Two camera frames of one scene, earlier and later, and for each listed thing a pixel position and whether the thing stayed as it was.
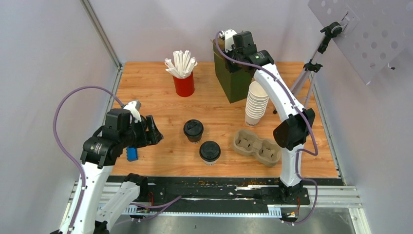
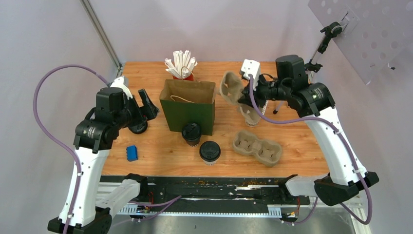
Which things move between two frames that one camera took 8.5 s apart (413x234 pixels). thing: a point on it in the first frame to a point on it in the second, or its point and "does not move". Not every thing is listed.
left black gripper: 154,133 to 150,110
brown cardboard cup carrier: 267,151 does not move
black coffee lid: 210,151 does not move
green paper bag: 235,85 to 185,102
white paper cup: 210,163 does not move
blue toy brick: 131,153 does not move
